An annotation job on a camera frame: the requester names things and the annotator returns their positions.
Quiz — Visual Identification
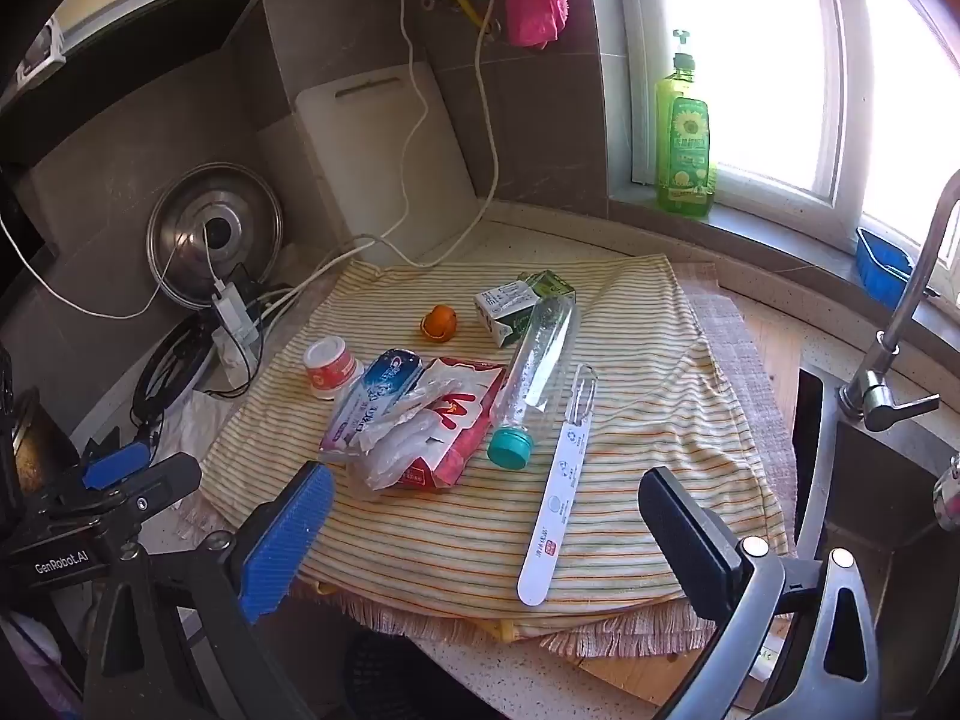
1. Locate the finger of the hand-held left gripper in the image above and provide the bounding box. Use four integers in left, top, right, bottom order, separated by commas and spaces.
111, 453, 203, 524
71, 426, 152, 492

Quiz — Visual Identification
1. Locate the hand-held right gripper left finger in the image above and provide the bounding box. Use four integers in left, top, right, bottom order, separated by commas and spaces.
84, 460, 336, 720

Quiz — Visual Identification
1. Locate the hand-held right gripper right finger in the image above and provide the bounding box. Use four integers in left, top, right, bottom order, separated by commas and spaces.
637, 466, 882, 720

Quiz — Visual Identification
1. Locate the long white toothbrush package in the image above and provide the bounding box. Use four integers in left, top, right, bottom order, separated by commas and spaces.
516, 364, 601, 607

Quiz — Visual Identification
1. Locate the clear plastic bag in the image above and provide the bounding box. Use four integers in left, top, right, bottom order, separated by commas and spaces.
345, 382, 470, 502

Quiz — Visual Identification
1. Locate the blue toothpaste tube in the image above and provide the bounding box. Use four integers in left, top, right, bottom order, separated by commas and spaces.
319, 347, 425, 458

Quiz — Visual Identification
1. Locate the blue mesh basket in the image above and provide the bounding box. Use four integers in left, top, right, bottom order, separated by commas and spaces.
345, 630, 481, 720

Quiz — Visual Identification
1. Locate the small white red cup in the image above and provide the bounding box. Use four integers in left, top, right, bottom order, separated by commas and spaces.
303, 337, 365, 400

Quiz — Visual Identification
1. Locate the clear bottle with teal cap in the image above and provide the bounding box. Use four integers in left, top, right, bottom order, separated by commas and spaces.
486, 296, 582, 470

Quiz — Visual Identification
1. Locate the red white paper packet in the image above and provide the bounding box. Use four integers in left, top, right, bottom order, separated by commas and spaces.
367, 356, 511, 492

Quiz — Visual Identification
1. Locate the green white drink carton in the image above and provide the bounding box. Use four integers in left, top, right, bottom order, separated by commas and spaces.
474, 270, 578, 348

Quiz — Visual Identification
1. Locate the dark metal pot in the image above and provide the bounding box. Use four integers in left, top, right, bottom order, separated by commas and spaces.
19, 394, 72, 492

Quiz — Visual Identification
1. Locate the striped yellow cloth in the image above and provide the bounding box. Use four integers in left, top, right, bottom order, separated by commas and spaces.
204, 253, 788, 620

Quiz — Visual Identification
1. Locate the white power strip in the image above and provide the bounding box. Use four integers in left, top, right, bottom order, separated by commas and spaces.
212, 281, 260, 346

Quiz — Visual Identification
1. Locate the plain yellow cloth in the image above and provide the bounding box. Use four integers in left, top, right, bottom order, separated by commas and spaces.
311, 577, 526, 642

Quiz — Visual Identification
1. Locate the steel sink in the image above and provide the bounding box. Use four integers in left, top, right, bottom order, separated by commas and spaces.
795, 367, 960, 720

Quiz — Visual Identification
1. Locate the steel faucet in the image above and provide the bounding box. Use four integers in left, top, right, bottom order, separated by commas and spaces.
838, 169, 960, 432

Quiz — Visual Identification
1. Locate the steel pot lid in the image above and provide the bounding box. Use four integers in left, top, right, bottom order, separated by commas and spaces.
147, 161, 284, 308

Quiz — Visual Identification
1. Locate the blue plastic container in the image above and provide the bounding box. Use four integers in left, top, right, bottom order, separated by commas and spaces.
856, 226, 914, 293

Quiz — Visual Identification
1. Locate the green dish soap bottle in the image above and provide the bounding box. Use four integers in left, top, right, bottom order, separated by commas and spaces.
655, 28, 717, 218

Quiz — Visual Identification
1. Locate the white cutting board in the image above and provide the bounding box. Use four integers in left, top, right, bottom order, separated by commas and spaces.
295, 64, 475, 260

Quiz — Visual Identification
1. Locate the pink hanging cloth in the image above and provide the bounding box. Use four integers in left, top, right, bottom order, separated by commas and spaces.
502, 0, 569, 52

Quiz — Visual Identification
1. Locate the thin white cable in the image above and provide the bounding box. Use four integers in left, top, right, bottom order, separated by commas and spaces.
0, 210, 226, 320

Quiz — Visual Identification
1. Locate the thick white cable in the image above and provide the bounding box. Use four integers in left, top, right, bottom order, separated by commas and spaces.
255, 0, 432, 316
255, 0, 511, 323

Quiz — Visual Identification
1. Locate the white window frame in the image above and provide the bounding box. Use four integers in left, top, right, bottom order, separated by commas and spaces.
611, 0, 960, 256

